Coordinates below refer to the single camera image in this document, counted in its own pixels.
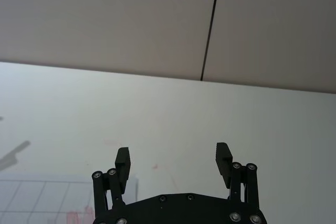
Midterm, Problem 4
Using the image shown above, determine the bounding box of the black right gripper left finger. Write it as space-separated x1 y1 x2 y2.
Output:
91 146 133 221

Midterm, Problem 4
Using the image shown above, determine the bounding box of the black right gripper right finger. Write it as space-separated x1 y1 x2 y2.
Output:
214 142 265 221

